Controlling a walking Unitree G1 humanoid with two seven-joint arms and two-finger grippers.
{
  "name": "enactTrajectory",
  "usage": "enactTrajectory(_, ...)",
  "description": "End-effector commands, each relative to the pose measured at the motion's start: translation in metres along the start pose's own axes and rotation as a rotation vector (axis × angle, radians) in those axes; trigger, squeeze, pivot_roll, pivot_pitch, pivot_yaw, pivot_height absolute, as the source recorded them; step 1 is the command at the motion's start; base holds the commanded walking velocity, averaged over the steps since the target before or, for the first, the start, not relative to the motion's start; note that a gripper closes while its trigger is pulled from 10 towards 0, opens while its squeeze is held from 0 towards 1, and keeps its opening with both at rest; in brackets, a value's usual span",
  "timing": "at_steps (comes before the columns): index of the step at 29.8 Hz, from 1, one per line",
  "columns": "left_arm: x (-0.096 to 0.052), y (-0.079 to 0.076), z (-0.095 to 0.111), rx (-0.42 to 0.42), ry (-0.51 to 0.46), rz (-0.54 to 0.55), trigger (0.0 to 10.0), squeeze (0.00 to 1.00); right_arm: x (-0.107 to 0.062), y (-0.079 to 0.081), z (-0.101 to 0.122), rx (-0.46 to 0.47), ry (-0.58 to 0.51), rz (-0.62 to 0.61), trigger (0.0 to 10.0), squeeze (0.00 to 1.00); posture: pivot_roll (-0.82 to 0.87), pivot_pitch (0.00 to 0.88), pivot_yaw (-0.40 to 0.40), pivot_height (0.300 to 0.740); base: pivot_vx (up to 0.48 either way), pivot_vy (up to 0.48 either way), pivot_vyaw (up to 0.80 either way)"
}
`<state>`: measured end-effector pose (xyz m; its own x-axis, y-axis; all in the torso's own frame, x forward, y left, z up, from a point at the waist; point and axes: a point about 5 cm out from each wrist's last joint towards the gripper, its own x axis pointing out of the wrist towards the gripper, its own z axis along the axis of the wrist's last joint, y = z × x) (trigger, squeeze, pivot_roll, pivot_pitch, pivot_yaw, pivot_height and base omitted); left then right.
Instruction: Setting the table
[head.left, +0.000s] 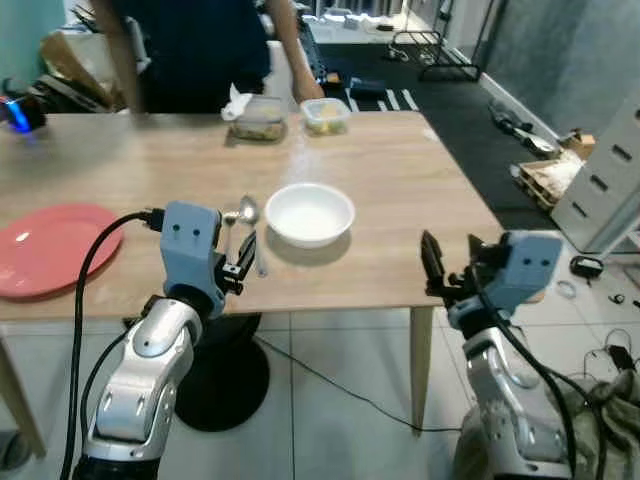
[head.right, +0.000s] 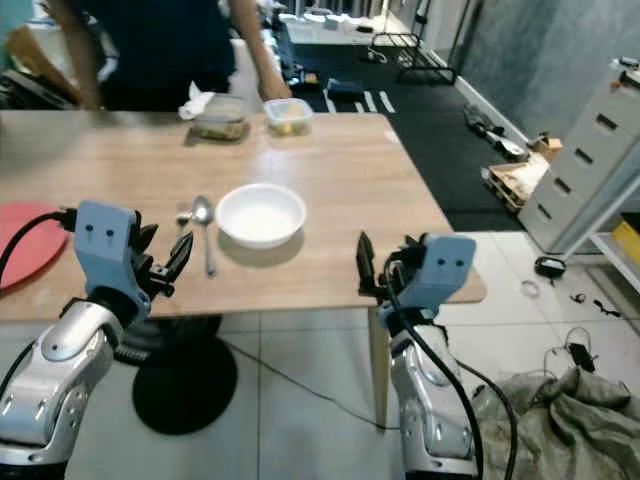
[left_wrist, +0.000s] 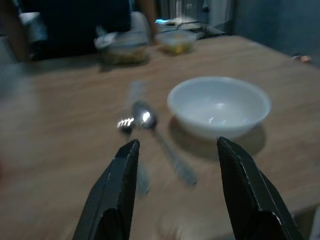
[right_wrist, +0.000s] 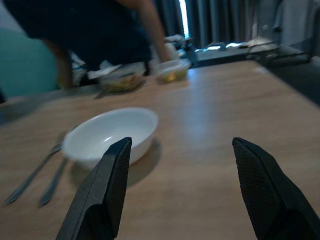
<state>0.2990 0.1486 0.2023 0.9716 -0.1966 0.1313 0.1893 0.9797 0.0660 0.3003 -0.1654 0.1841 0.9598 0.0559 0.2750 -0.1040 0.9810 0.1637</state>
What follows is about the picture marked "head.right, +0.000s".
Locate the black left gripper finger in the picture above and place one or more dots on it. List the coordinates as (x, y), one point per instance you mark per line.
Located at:
(181, 257)
(148, 240)

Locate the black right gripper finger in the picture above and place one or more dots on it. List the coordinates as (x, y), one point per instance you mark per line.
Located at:
(368, 265)
(414, 244)

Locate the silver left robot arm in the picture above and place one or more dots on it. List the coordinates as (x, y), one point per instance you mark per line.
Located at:
(60, 370)

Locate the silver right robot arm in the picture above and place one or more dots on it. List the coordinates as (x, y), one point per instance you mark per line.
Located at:
(430, 400)

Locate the metal spoon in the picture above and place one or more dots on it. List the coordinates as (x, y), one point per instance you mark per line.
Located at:
(203, 209)

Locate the white bowl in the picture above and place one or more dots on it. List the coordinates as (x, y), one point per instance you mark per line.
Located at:
(260, 215)

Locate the wooden table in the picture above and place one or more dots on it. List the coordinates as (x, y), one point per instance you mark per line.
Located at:
(360, 170)

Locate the pink plate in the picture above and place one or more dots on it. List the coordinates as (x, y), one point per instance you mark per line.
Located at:
(28, 245)

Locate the small black floor item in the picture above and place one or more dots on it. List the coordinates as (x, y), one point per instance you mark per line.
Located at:
(550, 266)

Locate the glass food container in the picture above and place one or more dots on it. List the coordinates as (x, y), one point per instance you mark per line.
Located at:
(222, 120)

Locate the white tissue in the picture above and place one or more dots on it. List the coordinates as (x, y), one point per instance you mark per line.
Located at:
(195, 102)

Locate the clear plastic food container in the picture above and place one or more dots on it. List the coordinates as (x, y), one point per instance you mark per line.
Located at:
(289, 117)

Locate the white drawer cabinet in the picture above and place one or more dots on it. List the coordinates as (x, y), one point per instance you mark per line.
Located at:
(580, 170)

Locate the black metal rack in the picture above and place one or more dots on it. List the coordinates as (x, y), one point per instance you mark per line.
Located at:
(415, 60)

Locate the person in dark shirt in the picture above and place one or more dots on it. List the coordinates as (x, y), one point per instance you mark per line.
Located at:
(160, 50)

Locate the black charger on floor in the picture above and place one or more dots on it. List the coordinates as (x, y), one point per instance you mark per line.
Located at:
(578, 356)

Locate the white shelf unit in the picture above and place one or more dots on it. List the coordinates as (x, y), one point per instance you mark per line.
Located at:
(615, 262)

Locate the brown cardboard box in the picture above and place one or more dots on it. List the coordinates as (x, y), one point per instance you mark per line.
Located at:
(40, 58)

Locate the yellow box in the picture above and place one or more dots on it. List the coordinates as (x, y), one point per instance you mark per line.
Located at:
(627, 240)

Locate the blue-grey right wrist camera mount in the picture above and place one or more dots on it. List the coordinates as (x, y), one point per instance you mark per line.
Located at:
(442, 268)

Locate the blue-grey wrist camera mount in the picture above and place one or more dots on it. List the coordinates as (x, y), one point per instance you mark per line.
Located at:
(442, 268)
(108, 250)

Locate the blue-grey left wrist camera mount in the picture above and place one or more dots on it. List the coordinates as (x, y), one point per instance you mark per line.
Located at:
(108, 250)

